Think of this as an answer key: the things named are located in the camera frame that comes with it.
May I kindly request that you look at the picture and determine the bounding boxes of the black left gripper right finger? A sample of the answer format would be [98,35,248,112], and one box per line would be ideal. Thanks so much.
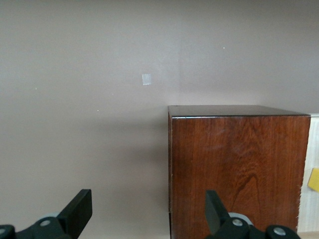
[205,190,300,239]

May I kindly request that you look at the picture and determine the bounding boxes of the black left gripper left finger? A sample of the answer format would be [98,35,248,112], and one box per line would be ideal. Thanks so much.
[0,189,93,239]

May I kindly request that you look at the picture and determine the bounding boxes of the yellow block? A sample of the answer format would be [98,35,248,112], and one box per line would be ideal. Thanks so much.
[307,168,319,192]

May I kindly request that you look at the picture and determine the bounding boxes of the white cloth panel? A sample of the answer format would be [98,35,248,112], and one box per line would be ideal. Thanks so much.
[296,113,319,239]

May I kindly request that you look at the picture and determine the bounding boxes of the dark brown wooden cabinet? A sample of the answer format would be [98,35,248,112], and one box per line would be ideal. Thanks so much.
[167,105,312,239]

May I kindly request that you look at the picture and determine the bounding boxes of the small tape patch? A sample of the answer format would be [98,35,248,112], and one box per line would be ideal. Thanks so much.
[141,73,153,86]

